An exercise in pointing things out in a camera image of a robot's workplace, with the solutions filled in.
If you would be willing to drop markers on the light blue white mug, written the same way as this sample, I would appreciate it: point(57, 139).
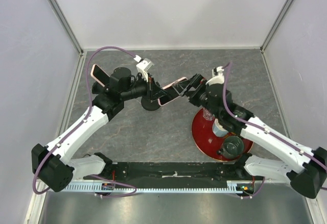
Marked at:
point(218, 130)

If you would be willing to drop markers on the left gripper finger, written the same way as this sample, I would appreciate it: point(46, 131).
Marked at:
point(156, 96)
point(156, 88)

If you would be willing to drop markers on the aluminium frame front rail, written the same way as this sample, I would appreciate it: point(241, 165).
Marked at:
point(57, 175)

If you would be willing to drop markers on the black folding phone stand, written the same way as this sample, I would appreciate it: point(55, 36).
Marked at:
point(97, 88)

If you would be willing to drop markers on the red round tray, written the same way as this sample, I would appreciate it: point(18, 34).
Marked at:
point(206, 140)

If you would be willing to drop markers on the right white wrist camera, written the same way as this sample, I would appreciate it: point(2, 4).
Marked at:
point(217, 76)

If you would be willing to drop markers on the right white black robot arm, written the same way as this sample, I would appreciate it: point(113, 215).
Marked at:
point(301, 166)

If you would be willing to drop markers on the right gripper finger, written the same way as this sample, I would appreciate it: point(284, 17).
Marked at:
point(183, 91)
point(193, 82)

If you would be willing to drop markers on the pink case smartphone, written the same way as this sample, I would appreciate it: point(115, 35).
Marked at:
point(172, 92)
point(98, 74)

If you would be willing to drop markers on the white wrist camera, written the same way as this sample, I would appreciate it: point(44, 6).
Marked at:
point(143, 66)
point(217, 76)

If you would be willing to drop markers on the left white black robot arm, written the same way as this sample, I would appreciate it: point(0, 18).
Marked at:
point(123, 86)

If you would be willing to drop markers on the clear glass cup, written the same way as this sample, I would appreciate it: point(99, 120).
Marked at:
point(207, 115)

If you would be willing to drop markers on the left aluminium corner post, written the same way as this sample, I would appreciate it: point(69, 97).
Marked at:
point(66, 26)

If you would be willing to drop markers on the right aluminium corner post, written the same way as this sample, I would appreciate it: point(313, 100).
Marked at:
point(277, 23)

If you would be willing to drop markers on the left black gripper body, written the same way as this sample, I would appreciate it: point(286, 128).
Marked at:
point(149, 88)

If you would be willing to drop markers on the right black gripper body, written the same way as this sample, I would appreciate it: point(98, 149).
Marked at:
point(199, 97)

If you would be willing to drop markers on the black round base phone holder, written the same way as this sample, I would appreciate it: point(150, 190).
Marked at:
point(150, 105)

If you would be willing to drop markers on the aluminium corner post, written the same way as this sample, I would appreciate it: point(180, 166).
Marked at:
point(277, 23)
point(66, 26)

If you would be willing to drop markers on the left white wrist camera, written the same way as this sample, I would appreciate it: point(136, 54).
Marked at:
point(143, 66)

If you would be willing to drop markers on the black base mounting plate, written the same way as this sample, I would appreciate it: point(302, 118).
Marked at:
point(177, 174)

